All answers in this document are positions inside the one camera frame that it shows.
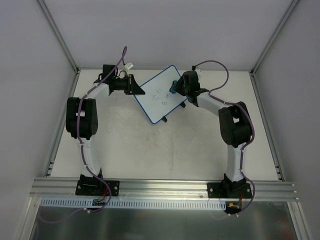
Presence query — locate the blue whiteboard eraser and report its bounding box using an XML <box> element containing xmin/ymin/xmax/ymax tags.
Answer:
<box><xmin>169</xmin><ymin>80</ymin><xmax>178</xmax><ymax>94</ymax></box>

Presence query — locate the blue framed whiteboard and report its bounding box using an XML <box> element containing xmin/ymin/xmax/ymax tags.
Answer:
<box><xmin>134</xmin><ymin>65</ymin><xmax>187</xmax><ymax>124</ymax></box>

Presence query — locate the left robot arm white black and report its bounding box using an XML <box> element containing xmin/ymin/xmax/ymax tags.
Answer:
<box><xmin>65</xmin><ymin>62</ymin><xmax>146</xmax><ymax>195</ymax></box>

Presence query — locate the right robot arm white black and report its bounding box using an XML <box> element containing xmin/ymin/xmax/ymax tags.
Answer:
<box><xmin>169</xmin><ymin>70</ymin><xmax>255</xmax><ymax>198</ymax></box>

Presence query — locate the whiteboard stand black white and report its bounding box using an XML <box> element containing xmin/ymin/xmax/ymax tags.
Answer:
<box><xmin>161</xmin><ymin>101</ymin><xmax>186</xmax><ymax>123</ymax></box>

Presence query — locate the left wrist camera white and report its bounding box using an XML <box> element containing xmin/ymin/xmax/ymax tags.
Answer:
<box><xmin>124</xmin><ymin>62</ymin><xmax>134</xmax><ymax>72</ymax></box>

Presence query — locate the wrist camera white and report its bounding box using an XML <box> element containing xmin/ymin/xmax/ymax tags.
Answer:
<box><xmin>124</xmin><ymin>62</ymin><xmax>134</xmax><ymax>72</ymax></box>
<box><xmin>191</xmin><ymin>65</ymin><xmax>202</xmax><ymax>76</ymax></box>

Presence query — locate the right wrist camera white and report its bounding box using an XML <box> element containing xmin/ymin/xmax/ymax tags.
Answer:
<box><xmin>191</xmin><ymin>65</ymin><xmax>202</xmax><ymax>76</ymax></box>

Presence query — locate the right aluminium frame post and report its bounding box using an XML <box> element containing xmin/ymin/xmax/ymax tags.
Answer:
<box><xmin>249</xmin><ymin>0</ymin><xmax>301</xmax><ymax>76</ymax></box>

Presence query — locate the aluminium frame post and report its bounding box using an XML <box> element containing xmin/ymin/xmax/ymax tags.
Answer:
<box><xmin>36</xmin><ymin>0</ymin><xmax>81</xmax><ymax>73</ymax></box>
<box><xmin>249</xmin><ymin>0</ymin><xmax>301</xmax><ymax>76</ymax></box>

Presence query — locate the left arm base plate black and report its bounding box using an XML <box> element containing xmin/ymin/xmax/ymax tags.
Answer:
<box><xmin>75</xmin><ymin>174</ymin><xmax>120</xmax><ymax>197</ymax></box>

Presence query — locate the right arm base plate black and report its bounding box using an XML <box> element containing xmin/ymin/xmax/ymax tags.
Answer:
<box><xmin>207</xmin><ymin>182</ymin><xmax>253</xmax><ymax>199</ymax></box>

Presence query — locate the left aluminium frame post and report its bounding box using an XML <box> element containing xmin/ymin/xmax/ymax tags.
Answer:
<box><xmin>36</xmin><ymin>0</ymin><xmax>81</xmax><ymax>73</ymax></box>

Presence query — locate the aluminium mounting rail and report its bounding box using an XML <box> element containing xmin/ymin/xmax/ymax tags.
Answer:
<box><xmin>29</xmin><ymin>177</ymin><xmax>300</xmax><ymax>202</ymax></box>

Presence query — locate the white slotted cable duct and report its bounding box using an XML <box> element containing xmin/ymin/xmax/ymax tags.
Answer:
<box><xmin>40</xmin><ymin>197</ymin><xmax>227</xmax><ymax>211</ymax></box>

